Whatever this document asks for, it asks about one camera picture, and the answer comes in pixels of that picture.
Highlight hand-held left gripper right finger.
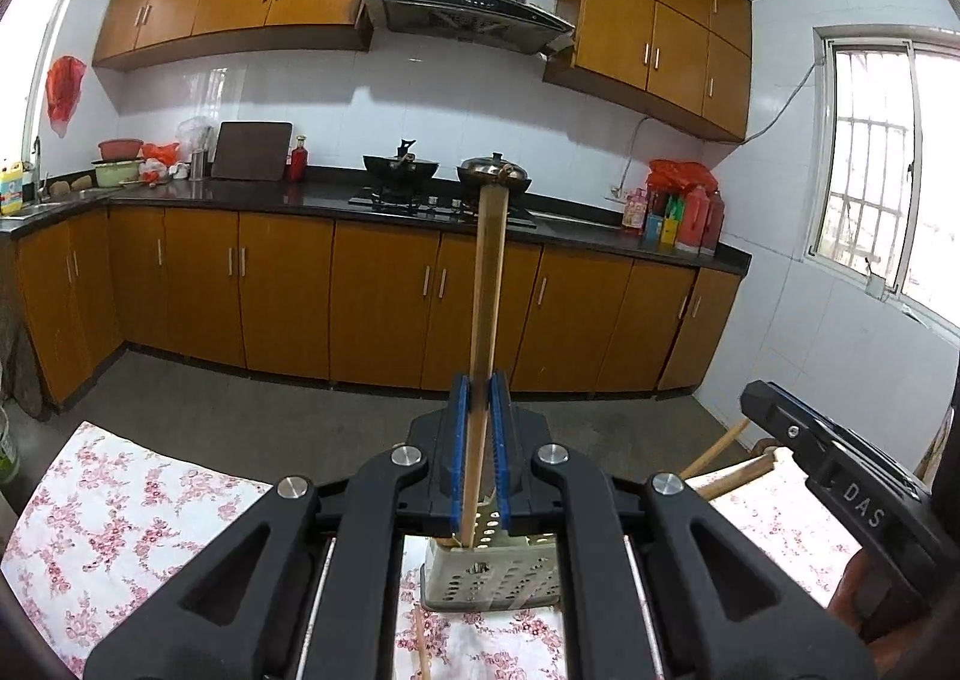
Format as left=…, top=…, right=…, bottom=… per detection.
left=487, top=371, right=878, bottom=680

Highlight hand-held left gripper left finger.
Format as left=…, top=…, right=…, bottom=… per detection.
left=82, top=372, right=473, bottom=680

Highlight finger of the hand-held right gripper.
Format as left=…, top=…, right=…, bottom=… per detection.
left=771, top=382, right=920, bottom=486
left=739, top=380, right=835, bottom=484

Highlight wooden chopstick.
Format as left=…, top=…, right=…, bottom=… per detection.
left=456, top=181, right=512, bottom=550
left=411, top=605, right=432, bottom=680
left=697, top=451, right=777, bottom=501
left=684, top=417, right=751, bottom=479

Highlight green perforated utensil holder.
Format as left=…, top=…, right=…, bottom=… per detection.
left=418, top=500, right=565, bottom=613

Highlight person's right hand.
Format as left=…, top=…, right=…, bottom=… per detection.
left=825, top=541, right=875, bottom=625

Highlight dark red sauce jug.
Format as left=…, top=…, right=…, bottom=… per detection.
left=701, top=189, right=726, bottom=255

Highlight bright red sauce jug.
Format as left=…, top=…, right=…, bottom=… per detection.
left=679, top=185, right=710, bottom=252

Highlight wooden lower kitchen cabinets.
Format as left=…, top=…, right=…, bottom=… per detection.
left=11, top=204, right=743, bottom=404

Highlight barred window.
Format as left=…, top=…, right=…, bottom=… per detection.
left=806, top=26, right=960, bottom=340

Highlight black gas stove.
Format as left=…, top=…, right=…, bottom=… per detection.
left=349, top=189, right=537, bottom=225

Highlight red bag over bottles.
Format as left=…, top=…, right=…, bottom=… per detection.
left=646, top=159, right=719, bottom=195

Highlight black open wok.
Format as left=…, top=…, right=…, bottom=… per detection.
left=362, top=139, right=442, bottom=190

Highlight black kitchen countertop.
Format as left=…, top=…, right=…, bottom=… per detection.
left=0, top=163, right=752, bottom=275

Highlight red floral white tablecloth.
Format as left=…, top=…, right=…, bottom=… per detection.
left=7, top=420, right=863, bottom=680

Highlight dark cutting board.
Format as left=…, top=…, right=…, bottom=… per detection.
left=210, top=121, right=293, bottom=182

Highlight red and white plastic bags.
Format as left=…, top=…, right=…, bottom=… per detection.
left=139, top=142, right=188, bottom=185

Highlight clear plastic bag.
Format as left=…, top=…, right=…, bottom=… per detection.
left=176, top=116, right=218, bottom=164

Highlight green basin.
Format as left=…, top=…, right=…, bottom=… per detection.
left=91, top=157, right=145, bottom=188

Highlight dark mottled cloth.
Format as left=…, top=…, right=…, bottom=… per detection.
left=0, top=290, right=50, bottom=419

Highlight steel faucet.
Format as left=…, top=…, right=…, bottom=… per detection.
left=30, top=136, right=53, bottom=205

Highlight yellow detergent bottle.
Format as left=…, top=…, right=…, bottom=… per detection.
left=0, top=159, right=27, bottom=216

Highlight hanging red plastic bag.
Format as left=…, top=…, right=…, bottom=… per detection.
left=45, top=55, right=87, bottom=142

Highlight window beside sink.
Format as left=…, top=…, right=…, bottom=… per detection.
left=0, top=0, right=91, bottom=164

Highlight white wall cable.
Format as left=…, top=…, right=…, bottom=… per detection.
left=617, top=116, right=652, bottom=190

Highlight grey wall cable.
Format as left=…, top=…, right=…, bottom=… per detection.
left=741, top=60, right=820, bottom=143

